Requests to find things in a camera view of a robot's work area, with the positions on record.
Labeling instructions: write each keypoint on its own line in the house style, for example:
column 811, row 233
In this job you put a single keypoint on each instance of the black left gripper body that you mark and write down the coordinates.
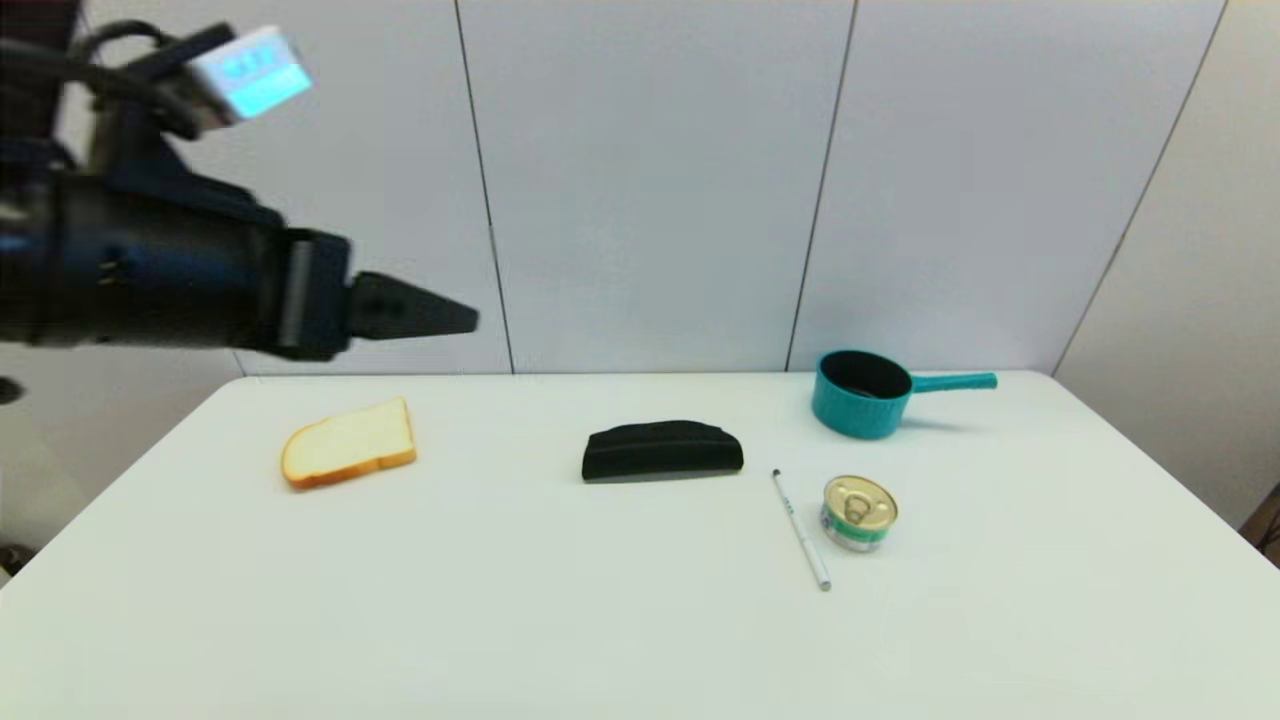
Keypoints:
column 150, row 270

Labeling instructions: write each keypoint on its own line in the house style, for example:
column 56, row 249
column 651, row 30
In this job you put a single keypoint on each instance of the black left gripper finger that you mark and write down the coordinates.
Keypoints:
column 410, row 310

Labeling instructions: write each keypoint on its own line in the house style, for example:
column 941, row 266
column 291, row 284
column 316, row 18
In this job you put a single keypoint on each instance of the white stylus pen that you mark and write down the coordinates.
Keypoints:
column 800, row 530

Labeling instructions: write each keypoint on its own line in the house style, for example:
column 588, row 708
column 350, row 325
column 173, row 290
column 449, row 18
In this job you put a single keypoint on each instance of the toast bread slice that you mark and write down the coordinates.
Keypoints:
column 350, row 440

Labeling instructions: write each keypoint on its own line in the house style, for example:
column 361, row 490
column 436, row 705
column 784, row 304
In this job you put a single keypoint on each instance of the black fabric pencil pouch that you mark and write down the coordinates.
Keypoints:
column 660, row 450

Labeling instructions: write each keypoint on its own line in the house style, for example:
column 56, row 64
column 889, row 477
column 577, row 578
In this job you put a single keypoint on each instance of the dark object on floor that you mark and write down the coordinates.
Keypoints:
column 10, row 558

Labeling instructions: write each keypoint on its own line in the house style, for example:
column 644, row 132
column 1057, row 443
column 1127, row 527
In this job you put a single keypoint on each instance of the gold lid tin can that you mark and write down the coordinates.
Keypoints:
column 858, row 512

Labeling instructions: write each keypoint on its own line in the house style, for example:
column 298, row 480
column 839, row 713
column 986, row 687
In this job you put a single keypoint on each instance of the brown furniture piece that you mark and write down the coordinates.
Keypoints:
column 1265, row 525

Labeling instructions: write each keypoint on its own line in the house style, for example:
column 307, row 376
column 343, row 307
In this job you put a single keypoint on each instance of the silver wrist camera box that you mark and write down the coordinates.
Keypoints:
column 250, row 75

